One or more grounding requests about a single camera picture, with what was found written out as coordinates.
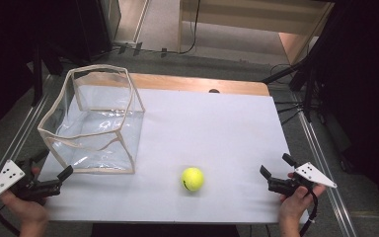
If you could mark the small dark round knob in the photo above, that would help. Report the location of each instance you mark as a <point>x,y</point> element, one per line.
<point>213,91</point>

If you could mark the person's right hand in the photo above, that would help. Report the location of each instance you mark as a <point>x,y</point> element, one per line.
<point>296,204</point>

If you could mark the black stand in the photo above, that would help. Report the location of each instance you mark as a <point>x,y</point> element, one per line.
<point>306,82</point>
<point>37,75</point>

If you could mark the black cabinet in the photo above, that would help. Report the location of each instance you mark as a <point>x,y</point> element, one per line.
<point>95,26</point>

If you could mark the clear plastic storage box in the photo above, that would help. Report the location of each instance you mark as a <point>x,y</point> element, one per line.
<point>95,131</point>

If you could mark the white table mat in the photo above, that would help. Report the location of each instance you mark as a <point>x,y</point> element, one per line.
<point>217,144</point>

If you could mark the light wooden furniture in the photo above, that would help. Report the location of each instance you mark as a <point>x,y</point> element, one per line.
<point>243,23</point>

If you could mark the person's left hand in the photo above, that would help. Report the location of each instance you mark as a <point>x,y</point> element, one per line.
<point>26,210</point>

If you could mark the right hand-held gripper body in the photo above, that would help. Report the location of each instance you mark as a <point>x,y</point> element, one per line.
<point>301,179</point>

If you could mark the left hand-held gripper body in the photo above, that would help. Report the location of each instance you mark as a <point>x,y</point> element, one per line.
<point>29,187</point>

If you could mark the yellow tennis ball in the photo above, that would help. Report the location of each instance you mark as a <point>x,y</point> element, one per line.
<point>192,179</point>

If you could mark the dark curtain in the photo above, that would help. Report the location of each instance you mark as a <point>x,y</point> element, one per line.
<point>6,49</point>
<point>365,98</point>

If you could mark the metal floor rail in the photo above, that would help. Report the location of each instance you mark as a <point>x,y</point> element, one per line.
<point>10,144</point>
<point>322,171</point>

